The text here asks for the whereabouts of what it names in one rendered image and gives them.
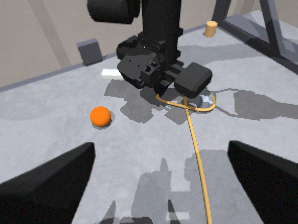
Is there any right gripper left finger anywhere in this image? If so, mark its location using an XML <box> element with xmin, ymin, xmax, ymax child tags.
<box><xmin>0</xmin><ymin>142</ymin><xmax>96</xmax><ymax>224</ymax></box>

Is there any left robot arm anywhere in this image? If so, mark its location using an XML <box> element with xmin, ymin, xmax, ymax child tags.
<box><xmin>87</xmin><ymin>0</ymin><xmax>182</xmax><ymax>89</ymax></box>

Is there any tan cylinder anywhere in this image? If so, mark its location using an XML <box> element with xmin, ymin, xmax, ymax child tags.
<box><xmin>204</xmin><ymin>21</ymin><xmax>217</xmax><ymax>38</ymax></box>

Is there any white rectangular bar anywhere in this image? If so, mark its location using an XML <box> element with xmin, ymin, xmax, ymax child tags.
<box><xmin>102</xmin><ymin>69</ymin><xmax>124</xmax><ymax>79</ymax></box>

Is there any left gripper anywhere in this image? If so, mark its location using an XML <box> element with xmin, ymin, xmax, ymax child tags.
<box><xmin>116</xmin><ymin>27</ymin><xmax>213</xmax><ymax>99</ymax></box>

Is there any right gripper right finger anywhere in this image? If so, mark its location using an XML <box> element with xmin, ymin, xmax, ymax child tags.
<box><xmin>227</xmin><ymin>140</ymin><xmax>298</xmax><ymax>224</ymax></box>

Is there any orange ball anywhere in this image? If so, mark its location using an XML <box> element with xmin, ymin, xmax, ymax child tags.
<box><xmin>90</xmin><ymin>106</ymin><xmax>111</xmax><ymax>127</ymax></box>

